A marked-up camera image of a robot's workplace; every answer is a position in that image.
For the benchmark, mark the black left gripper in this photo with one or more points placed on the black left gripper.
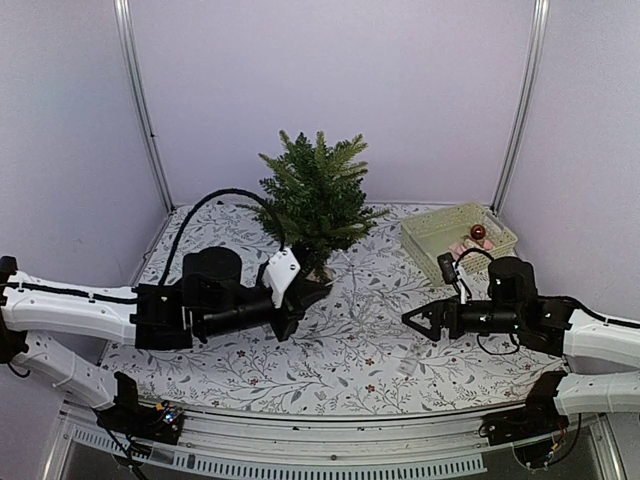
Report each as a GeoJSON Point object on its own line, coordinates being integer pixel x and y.
{"type": "Point", "coordinates": [300, 295]}

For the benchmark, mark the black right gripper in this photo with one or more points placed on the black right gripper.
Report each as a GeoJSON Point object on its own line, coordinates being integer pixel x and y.
{"type": "Point", "coordinates": [438, 309]}

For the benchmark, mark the pale green perforated basket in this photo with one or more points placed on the pale green perforated basket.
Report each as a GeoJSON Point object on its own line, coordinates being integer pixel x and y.
{"type": "Point", "coordinates": [453, 230]}

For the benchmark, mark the small green christmas tree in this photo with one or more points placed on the small green christmas tree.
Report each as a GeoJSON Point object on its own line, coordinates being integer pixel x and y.
{"type": "Point", "coordinates": [315, 193]}

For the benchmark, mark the clear wire fairy lights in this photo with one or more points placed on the clear wire fairy lights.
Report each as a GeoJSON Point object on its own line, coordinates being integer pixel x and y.
{"type": "Point", "coordinates": [360, 322]}

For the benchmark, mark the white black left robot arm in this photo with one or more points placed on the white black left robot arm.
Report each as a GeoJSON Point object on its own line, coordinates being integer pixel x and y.
{"type": "Point", "coordinates": [147, 317]}

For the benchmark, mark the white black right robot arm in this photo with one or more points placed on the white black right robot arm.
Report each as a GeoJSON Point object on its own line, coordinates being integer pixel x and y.
{"type": "Point", "coordinates": [603, 352]}

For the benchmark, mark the clear battery box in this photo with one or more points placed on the clear battery box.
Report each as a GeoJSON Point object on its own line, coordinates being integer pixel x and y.
{"type": "Point", "coordinates": [411, 359]}

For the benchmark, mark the pink bow ornaments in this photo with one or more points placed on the pink bow ornaments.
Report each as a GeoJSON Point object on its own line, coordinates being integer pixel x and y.
{"type": "Point", "coordinates": [466, 243]}

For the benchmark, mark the floral white table mat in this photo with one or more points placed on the floral white table mat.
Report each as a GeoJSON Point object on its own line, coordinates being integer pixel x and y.
{"type": "Point", "coordinates": [251, 370]}

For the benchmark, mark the red bauble ornament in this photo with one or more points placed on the red bauble ornament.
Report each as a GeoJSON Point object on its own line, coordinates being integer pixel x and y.
{"type": "Point", "coordinates": [478, 232]}

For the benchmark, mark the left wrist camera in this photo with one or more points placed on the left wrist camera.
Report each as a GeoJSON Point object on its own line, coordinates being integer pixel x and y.
{"type": "Point", "coordinates": [280, 272]}

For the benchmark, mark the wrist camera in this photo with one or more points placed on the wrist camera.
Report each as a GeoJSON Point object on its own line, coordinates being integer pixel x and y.
{"type": "Point", "coordinates": [280, 272]}
{"type": "Point", "coordinates": [451, 276]}

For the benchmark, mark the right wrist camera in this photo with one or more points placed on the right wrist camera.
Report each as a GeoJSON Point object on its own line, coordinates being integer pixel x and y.
{"type": "Point", "coordinates": [451, 276]}

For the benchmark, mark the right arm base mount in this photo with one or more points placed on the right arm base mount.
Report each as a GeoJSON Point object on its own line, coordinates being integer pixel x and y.
{"type": "Point", "coordinates": [540, 437]}

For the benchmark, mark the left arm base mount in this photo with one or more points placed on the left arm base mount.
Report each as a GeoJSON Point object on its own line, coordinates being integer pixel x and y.
{"type": "Point", "coordinates": [161, 422]}

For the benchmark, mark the aluminium front rail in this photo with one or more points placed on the aluminium front rail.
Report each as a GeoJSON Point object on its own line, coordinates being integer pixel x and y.
{"type": "Point", "coordinates": [225, 444]}

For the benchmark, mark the right aluminium frame post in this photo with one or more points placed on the right aluminium frame post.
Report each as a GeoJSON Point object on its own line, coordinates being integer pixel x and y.
{"type": "Point", "coordinates": [534, 54]}

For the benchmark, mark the aluminium frame post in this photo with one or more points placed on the aluminium frame post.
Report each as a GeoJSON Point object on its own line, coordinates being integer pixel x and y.
{"type": "Point", "coordinates": [127, 41]}
{"type": "Point", "coordinates": [534, 54]}

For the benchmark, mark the left aluminium frame post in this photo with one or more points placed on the left aluminium frame post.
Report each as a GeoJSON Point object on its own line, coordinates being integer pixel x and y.
{"type": "Point", "coordinates": [127, 41]}

